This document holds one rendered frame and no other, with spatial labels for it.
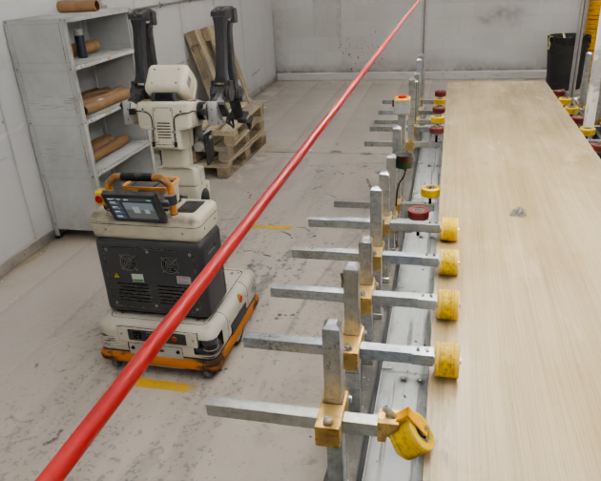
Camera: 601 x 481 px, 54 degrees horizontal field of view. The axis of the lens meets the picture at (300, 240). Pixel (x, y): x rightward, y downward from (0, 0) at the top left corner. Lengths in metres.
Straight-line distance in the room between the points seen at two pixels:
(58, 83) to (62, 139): 0.39
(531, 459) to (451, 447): 0.15
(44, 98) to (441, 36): 6.85
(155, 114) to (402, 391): 1.76
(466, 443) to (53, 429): 2.03
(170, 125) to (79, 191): 1.78
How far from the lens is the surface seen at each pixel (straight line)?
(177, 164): 3.00
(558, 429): 1.39
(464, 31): 9.96
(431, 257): 1.86
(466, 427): 1.35
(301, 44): 10.25
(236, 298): 3.07
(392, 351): 1.43
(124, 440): 2.76
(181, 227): 2.67
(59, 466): 0.24
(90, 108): 4.51
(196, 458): 2.60
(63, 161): 4.55
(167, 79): 2.95
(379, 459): 1.66
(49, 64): 4.39
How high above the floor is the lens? 1.80
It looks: 25 degrees down
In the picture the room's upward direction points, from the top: 3 degrees counter-clockwise
